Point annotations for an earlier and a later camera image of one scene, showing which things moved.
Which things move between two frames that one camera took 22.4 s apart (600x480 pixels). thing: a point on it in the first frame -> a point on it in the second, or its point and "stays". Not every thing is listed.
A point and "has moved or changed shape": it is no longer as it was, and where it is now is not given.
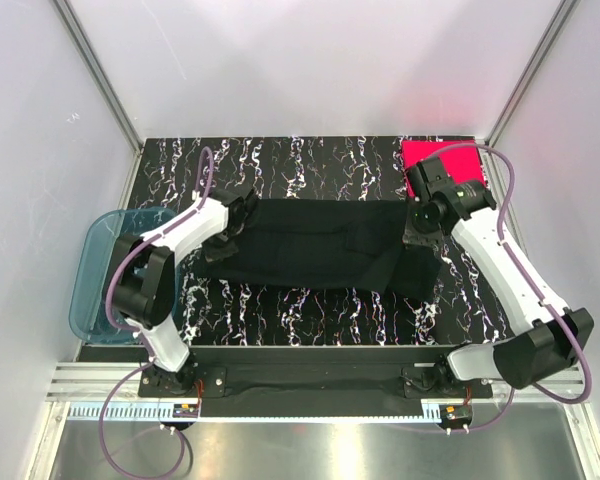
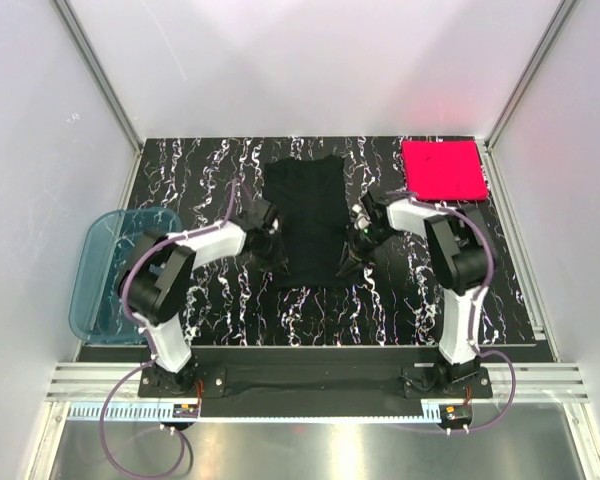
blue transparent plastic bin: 102,238 stays
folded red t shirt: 461,159 stays
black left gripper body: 229,234 -> 270,255
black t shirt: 331,244 has moved or changed shape
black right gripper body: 418,231 -> 362,244
